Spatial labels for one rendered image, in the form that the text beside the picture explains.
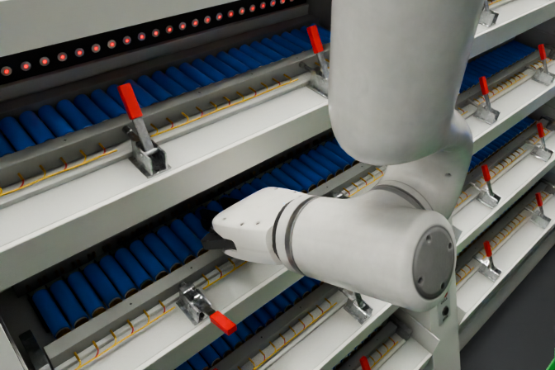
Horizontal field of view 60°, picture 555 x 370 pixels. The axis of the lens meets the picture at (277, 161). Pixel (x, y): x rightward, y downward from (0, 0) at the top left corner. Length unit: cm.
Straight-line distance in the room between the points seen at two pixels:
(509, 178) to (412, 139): 91
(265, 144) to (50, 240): 26
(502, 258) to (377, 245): 90
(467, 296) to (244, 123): 74
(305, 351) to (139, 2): 55
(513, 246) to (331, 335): 66
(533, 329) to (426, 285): 94
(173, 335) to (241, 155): 22
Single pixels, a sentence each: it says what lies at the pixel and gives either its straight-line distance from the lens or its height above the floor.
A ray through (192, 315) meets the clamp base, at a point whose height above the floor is 54.
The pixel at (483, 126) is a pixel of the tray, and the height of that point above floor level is 53.
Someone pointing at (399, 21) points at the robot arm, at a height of 85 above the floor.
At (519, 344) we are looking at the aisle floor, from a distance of 130.
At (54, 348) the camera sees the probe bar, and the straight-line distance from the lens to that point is 58.
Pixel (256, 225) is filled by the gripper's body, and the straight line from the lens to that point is 51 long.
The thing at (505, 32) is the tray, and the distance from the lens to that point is 105.
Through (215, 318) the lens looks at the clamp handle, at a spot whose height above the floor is 55.
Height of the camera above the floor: 89
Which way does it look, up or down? 22 degrees down
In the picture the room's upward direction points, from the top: 11 degrees counter-clockwise
